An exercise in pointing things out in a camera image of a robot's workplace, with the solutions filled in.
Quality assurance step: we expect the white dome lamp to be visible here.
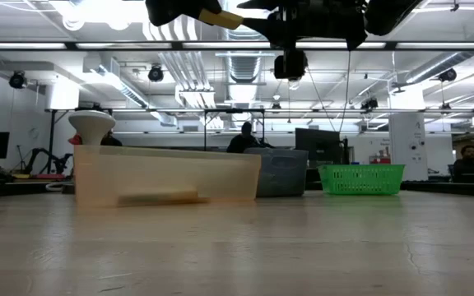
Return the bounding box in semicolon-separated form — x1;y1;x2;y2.
67;109;118;146

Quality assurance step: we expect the gray plastic storage bin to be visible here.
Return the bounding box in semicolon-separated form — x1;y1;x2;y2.
243;147;309;198

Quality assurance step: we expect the black overhead light bar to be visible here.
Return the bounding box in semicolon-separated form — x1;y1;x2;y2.
0;39;474;52

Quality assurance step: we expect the black ceiling spotlight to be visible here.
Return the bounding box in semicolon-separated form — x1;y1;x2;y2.
438;67;458;83
147;64;165;83
360;96;380;113
8;70;28;90

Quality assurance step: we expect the black metal frame stand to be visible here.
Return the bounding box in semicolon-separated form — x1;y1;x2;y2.
202;107;266;151
47;104;114;176

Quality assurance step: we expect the white pillar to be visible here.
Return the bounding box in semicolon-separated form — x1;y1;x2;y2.
388;113;430;182

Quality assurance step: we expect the translucent orange plastic tray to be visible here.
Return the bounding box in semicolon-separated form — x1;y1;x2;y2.
73;144;263;208

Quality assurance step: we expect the silver ventilation duct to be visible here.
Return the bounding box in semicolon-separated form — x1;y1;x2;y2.
220;24;276;83

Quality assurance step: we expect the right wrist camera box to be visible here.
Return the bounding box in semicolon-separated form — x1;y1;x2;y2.
273;49;309;81

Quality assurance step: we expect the black metal table frame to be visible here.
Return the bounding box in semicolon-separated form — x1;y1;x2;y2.
0;179;474;198

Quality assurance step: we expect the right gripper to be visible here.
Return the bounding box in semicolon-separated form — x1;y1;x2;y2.
236;0;369;52

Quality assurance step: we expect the green plastic mesh basket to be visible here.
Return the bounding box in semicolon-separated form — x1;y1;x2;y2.
318;164;407;197

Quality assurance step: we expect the person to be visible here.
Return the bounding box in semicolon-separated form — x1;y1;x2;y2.
452;144;474;184
100;130;123;147
225;121;275;155

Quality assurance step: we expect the yellow green Crayola crayon box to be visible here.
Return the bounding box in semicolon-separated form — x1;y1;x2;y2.
116;189;211;207

